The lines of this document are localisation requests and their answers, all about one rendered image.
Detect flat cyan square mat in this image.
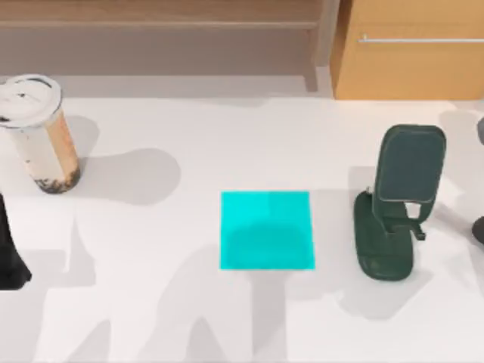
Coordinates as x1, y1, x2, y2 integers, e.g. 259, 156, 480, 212
219, 191, 316, 271

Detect dark green phone stand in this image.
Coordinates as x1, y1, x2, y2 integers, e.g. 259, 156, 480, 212
353, 124, 448, 282

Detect open wooden shelf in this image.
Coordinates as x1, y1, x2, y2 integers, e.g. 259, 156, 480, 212
0, 0, 340, 93

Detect wooden cupboard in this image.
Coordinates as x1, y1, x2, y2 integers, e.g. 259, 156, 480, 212
328, 0, 484, 101

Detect milk tea cup with lid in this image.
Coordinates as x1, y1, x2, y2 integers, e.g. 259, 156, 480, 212
0, 74, 81, 195

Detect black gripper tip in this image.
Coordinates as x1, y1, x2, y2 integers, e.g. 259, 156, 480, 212
0, 193, 33, 291

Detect long metal handle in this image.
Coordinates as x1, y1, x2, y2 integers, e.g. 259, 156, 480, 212
358, 33, 484, 44

